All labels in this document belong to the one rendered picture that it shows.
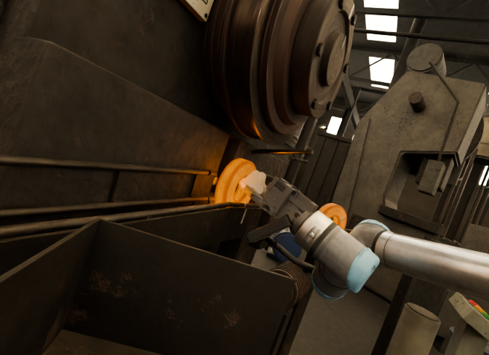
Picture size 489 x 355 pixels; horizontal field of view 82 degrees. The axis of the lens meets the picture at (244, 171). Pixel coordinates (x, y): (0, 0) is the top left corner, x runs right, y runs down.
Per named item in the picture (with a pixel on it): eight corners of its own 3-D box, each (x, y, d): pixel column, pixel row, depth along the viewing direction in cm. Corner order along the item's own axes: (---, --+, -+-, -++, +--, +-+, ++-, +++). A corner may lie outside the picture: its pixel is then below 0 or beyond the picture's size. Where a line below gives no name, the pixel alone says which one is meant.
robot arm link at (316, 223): (313, 250, 68) (303, 255, 59) (297, 236, 70) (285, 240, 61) (336, 221, 66) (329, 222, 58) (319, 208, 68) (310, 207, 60)
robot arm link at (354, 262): (350, 302, 60) (367, 288, 52) (303, 260, 65) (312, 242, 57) (372, 270, 64) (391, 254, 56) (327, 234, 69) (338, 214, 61)
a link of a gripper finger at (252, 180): (247, 161, 74) (273, 182, 70) (235, 180, 75) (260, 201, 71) (242, 159, 71) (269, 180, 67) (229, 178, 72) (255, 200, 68)
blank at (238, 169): (224, 155, 67) (236, 158, 66) (252, 159, 81) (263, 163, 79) (207, 215, 69) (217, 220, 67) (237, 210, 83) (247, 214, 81)
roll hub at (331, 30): (275, 89, 57) (324, -44, 56) (308, 126, 82) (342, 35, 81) (300, 94, 55) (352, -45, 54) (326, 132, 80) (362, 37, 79)
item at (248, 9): (194, 107, 54) (279, -133, 52) (276, 153, 96) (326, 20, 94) (220, 115, 51) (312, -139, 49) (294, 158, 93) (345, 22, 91)
